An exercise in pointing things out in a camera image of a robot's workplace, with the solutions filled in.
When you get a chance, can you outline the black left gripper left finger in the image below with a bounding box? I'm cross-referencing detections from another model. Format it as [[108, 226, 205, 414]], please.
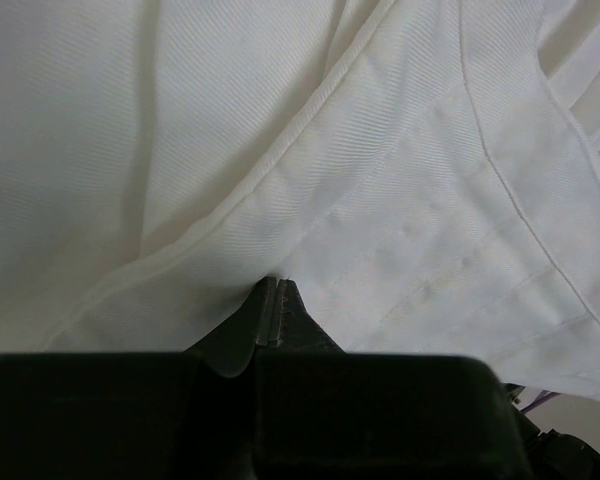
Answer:
[[186, 277, 276, 378]]

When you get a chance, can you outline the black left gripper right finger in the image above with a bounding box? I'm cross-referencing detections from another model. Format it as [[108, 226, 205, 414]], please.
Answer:
[[257, 277, 343, 353]]

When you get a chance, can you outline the white pleated skirt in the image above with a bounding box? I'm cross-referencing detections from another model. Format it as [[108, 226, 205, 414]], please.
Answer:
[[0, 1, 600, 401]]

